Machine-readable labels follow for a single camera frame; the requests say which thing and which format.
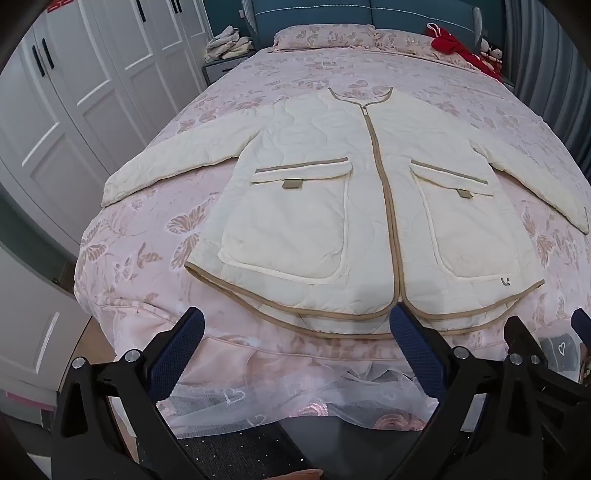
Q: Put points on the white low cabinet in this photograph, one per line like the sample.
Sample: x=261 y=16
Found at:
x=32 y=323

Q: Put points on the cream quilted jacket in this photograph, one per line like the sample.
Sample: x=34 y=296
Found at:
x=300 y=184

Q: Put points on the pink floral pillow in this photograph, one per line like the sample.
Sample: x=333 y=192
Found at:
x=323 y=38
x=406 y=45

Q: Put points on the pink floral bedspread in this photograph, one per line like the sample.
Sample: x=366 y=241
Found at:
x=277 y=83

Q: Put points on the grey curtain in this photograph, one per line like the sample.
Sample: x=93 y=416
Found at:
x=545 y=55

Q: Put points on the grey nightstand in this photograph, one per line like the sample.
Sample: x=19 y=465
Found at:
x=221 y=70

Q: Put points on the plush toys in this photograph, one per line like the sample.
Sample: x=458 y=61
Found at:
x=491 y=53

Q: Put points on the dark speckled rug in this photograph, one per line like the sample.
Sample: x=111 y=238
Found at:
x=240 y=454

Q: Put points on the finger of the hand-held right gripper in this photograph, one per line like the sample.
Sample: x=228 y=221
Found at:
x=517 y=334
x=581 y=327

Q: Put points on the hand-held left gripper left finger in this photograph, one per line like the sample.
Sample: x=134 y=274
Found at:
x=180 y=355

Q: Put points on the teal padded headboard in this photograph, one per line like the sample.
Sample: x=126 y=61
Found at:
x=323 y=11

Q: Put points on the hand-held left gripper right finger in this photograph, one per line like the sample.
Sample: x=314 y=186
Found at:
x=413 y=350

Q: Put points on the red garment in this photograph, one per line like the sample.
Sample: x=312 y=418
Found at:
x=461 y=50

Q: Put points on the white panelled wardrobe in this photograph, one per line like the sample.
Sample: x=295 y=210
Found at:
x=115 y=69

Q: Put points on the pile of beige clothes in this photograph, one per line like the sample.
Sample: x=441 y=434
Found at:
x=228 y=44

